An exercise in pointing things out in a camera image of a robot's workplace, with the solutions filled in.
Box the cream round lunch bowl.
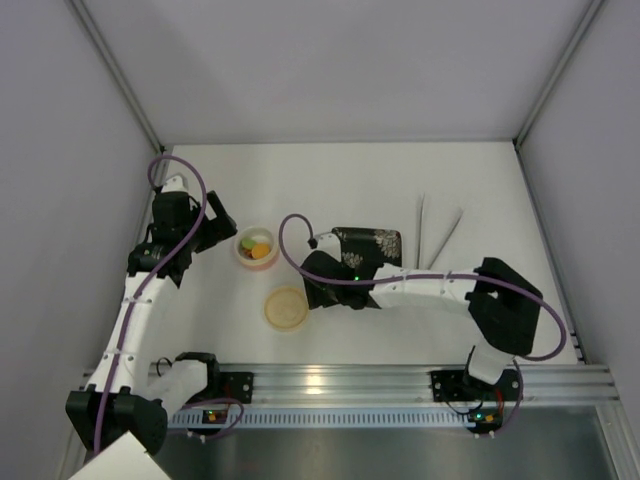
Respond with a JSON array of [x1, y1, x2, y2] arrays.
[[233, 226, 279, 271]]

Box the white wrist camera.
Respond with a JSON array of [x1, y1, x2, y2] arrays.
[[308, 232, 342, 262], [160, 173, 189, 193]]

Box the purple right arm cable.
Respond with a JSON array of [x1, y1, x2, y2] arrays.
[[277, 213, 569, 361]]

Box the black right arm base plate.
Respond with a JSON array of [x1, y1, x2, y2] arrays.
[[429, 369, 521, 403]]

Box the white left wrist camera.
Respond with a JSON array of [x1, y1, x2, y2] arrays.
[[160, 173, 189, 193]]

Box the cream round lunch box lid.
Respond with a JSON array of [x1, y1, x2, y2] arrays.
[[263, 286, 309, 332]]

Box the grey slotted cable duct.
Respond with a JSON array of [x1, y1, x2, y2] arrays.
[[169, 407, 470, 430]]

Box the right small circuit board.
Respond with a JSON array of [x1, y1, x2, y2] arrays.
[[467, 410, 503, 436]]

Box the stainless steel tongs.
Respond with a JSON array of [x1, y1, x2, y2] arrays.
[[415, 193, 463, 270]]

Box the left small circuit board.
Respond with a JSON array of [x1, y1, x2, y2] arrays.
[[202, 408, 229, 425]]

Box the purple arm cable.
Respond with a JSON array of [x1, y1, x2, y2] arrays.
[[277, 213, 569, 361], [92, 153, 209, 454]]

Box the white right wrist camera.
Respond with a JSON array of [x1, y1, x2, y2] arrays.
[[308, 232, 342, 262]]

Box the aluminium mounting rail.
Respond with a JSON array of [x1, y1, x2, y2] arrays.
[[221, 364, 620, 407]]

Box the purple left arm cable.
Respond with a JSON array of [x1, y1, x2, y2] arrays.
[[92, 153, 209, 454]]

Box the small circuit board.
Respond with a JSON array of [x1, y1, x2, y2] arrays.
[[467, 410, 503, 436], [202, 408, 229, 425]]

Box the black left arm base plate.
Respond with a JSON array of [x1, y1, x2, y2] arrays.
[[215, 371, 254, 404]]

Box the green round food piece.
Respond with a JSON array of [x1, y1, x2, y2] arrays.
[[240, 237, 256, 251]]

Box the white box corner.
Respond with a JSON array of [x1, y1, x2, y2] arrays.
[[71, 432, 171, 480]]

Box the yellow round biscuit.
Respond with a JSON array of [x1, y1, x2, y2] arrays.
[[250, 243, 271, 260]]

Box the left aluminium frame post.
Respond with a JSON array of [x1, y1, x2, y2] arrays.
[[65, 0, 165, 154]]

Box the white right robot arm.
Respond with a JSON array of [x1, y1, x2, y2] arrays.
[[301, 250, 542, 388]]

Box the black floral rectangular plate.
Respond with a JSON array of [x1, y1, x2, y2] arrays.
[[331, 227, 403, 269]]

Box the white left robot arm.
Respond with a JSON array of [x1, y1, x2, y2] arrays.
[[65, 188, 237, 454]]

